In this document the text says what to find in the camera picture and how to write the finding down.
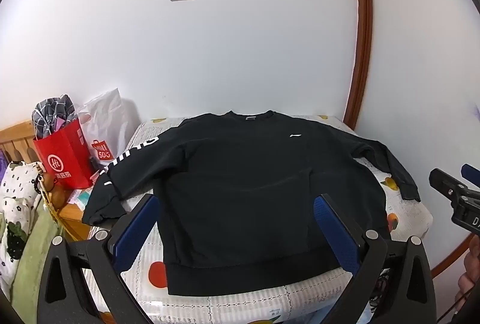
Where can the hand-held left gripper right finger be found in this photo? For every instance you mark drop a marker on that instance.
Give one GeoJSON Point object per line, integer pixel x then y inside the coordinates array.
{"type": "Point", "coordinates": [335, 234]}

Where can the white floral bedding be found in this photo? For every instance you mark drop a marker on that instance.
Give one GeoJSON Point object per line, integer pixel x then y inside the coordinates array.
{"type": "Point", "coordinates": [17, 181]}

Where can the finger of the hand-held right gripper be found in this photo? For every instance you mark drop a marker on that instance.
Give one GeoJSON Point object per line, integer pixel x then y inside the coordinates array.
{"type": "Point", "coordinates": [471, 174]}
{"type": "Point", "coordinates": [446, 183]}

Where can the wooden headboard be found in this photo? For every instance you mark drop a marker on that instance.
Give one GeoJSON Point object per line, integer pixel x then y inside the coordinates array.
{"type": "Point", "coordinates": [17, 138]}

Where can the green blanket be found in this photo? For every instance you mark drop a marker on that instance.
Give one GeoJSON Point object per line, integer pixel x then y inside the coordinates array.
{"type": "Point", "coordinates": [33, 245]}

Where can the black sweatshirt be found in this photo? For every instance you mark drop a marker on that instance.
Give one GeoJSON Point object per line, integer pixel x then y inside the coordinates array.
{"type": "Point", "coordinates": [243, 196]}

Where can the grey plaid cloth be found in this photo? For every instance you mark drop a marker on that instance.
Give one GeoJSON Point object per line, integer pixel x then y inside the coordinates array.
{"type": "Point", "coordinates": [52, 114]}

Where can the white plastic bag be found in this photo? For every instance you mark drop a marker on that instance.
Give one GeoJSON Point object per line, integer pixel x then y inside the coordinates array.
{"type": "Point", "coordinates": [107, 121]}

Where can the person's right hand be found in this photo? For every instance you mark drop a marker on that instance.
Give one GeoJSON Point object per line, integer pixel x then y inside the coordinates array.
{"type": "Point", "coordinates": [471, 264]}

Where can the fruit print tablecloth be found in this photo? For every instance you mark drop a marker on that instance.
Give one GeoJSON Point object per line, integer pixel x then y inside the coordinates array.
{"type": "Point", "coordinates": [232, 309]}

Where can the wooden nightstand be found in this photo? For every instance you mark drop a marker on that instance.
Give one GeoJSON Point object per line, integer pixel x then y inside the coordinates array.
{"type": "Point", "coordinates": [75, 222]}

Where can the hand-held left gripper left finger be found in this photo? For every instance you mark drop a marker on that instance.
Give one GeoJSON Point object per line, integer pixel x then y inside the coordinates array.
{"type": "Point", "coordinates": [135, 230]}

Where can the red paper bag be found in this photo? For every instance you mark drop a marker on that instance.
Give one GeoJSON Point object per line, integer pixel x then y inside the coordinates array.
{"type": "Point", "coordinates": [63, 159]}

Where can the brown wooden door frame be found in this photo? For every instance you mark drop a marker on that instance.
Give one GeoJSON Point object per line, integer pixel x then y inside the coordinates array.
{"type": "Point", "coordinates": [363, 27]}

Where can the brown wooden baseboard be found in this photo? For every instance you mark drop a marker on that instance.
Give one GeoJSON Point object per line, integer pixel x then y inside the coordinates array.
{"type": "Point", "coordinates": [452, 256]}

